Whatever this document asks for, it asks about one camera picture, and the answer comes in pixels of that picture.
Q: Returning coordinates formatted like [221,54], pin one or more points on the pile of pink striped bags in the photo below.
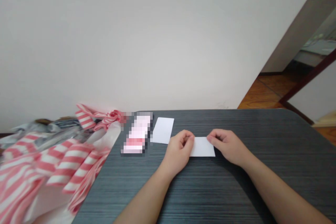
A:
[52,161]

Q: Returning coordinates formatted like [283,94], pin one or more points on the small white paper sheet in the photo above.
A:
[203,150]

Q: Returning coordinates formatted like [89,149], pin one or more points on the person's right hand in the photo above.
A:
[227,146]

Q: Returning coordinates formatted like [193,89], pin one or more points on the black phone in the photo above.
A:
[137,133]

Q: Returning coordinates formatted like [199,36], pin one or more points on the brown wooden door frame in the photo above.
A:
[302,50]

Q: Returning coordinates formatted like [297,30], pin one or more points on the white paper slip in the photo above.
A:
[163,130]

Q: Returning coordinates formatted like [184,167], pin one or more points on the person's left hand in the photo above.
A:
[177,145]

